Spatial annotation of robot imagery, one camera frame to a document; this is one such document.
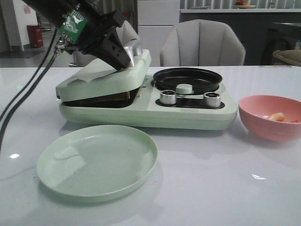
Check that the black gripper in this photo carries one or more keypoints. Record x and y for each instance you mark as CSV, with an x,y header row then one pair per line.
x,y
100,39

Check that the mint green sandwich maker lid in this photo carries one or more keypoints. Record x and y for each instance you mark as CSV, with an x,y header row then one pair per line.
x,y
99,79

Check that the bread slice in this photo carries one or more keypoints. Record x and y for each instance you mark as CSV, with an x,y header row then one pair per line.
x,y
113,97

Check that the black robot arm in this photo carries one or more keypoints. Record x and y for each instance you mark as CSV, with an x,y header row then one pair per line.
x,y
53,10

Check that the shrimp in bowl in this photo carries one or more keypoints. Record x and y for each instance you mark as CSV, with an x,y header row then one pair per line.
x,y
277,117

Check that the left grey upholstered chair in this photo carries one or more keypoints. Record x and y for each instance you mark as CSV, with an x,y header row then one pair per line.
x,y
126,33

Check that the grey upholstered chair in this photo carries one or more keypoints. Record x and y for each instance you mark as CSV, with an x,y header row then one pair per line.
x,y
202,43
126,33

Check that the green circuit board left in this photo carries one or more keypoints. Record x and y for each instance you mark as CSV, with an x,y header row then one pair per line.
x,y
73,26

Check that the white refrigerator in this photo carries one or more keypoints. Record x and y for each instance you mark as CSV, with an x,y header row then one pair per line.
x,y
155,20

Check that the mint green sandwich maker base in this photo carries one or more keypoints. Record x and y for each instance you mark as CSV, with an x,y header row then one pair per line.
x,y
145,112

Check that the left silver control knob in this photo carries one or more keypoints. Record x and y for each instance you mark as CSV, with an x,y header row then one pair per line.
x,y
168,97

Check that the silver control knob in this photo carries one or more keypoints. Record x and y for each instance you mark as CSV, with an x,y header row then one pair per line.
x,y
211,99
168,97

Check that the red trash bin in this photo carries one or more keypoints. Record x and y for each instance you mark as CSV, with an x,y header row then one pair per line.
x,y
35,36

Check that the right grey upholstered chair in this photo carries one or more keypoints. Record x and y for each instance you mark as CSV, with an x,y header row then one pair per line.
x,y
202,43

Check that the mint green round plate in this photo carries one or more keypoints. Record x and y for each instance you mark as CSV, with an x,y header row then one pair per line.
x,y
98,164

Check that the right silver control knob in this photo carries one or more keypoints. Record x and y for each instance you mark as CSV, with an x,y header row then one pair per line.
x,y
211,99

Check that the fruit plate on counter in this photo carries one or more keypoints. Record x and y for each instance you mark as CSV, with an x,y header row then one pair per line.
x,y
241,4

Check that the dark kitchen counter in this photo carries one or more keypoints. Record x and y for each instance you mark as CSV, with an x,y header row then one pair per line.
x,y
251,27

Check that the pink bowl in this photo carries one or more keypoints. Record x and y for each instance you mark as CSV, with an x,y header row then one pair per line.
x,y
254,112

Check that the beige sofa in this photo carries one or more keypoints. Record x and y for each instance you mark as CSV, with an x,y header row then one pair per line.
x,y
287,57

